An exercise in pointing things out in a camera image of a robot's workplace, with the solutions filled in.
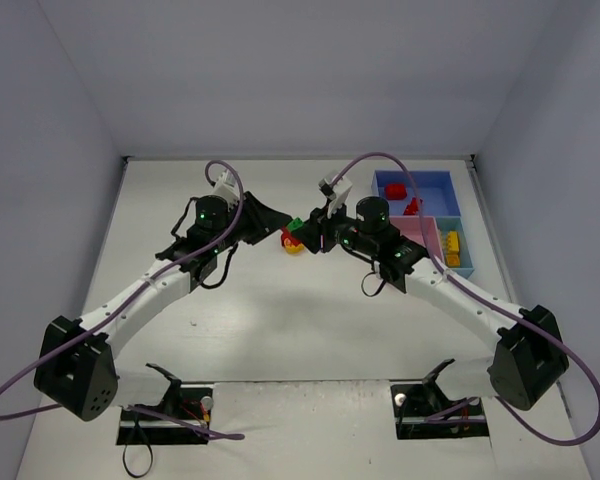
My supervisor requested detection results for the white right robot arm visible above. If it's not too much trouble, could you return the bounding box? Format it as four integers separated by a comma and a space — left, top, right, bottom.
294, 197, 568, 411

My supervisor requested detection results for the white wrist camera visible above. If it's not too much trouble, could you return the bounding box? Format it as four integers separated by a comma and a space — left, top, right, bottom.
212, 169, 241, 208
319, 171, 353, 218

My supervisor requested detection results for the long green lego brick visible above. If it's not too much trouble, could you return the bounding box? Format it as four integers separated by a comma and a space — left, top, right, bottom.
286, 217, 304, 232

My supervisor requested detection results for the blue pink compartment tray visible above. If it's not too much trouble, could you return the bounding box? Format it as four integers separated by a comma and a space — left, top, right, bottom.
371, 170, 474, 278

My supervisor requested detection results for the yellow butterfly lego piece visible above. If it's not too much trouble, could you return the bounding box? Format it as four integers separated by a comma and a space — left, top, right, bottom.
283, 238, 304, 255

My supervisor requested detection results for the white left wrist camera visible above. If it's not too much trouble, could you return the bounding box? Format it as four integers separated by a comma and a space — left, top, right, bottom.
212, 169, 241, 208

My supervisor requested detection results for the red rounded lego piece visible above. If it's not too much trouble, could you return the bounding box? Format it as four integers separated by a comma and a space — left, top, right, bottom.
280, 227, 293, 248

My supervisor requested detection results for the small red lego brick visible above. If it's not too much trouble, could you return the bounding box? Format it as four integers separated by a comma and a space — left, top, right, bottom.
403, 197, 423, 216

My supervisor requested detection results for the small yellow lego brick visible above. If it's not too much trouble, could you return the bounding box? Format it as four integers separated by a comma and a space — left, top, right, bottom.
445, 253, 461, 268

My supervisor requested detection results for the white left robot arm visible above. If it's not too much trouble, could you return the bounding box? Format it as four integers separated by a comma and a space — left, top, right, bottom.
34, 193, 292, 421

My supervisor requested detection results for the yellow long lego brick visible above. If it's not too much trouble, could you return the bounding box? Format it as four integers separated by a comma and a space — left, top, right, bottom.
442, 230, 461, 255

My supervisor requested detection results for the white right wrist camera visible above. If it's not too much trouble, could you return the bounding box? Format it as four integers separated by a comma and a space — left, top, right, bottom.
319, 171, 353, 218

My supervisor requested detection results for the red long lego brick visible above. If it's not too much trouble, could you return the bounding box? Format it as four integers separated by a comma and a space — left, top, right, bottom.
384, 183, 408, 201

